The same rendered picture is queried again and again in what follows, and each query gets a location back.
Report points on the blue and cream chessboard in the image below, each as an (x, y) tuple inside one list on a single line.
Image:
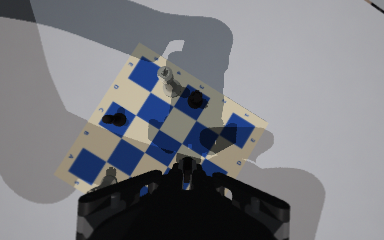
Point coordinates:
[(159, 130)]

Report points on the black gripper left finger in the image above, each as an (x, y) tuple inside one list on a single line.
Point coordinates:
[(96, 206)]

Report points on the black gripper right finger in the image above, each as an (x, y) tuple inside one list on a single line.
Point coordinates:
[(273, 212)]

